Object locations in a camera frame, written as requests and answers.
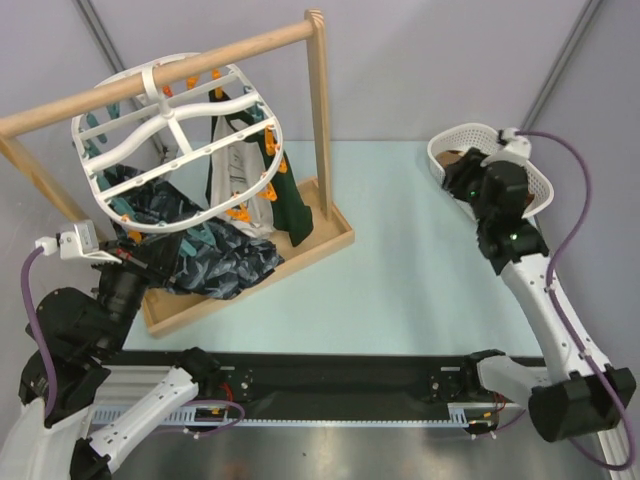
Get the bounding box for dark leaf-print shorts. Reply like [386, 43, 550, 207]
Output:
[110, 178, 284, 300]

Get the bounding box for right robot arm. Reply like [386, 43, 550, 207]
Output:
[443, 148, 636, 442]

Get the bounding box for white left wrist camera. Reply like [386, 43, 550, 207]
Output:
[34, 220, 122, 265]

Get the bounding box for orange clothespin on rim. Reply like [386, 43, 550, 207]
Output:
[225, 203, 252, 223]

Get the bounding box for aluminium frame rail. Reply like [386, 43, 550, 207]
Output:
[69, 364, 640, 466]

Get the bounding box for white plastic clip hanger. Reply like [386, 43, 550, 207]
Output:
[71, 52, 284, 234]

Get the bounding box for teal plastic clothespin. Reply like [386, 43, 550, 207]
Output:
[180, 226, 216, 257]

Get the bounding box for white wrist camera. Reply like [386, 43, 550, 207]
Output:
[34, 220, 122, 265]
[497, 127, 532, 160]

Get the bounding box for brown striped sock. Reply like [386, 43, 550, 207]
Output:
[435, 150, 464, 169]

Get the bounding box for white perforated plastic basket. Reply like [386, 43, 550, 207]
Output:
[427, 123, 554, 221]

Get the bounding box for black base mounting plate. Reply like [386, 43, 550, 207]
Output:
[109, 348, 508, 420]

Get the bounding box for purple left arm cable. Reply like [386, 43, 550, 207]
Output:
[22, 247, 61, 416]

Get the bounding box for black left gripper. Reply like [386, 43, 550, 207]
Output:
[92, 228, 184, 353]

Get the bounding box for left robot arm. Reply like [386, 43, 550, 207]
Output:
[1, 232, 224, 479]

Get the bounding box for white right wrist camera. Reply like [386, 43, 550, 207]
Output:
[497, 127, 532, 160]

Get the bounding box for green and white t-shirt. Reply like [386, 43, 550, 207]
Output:
[207, 89, 315, 248]

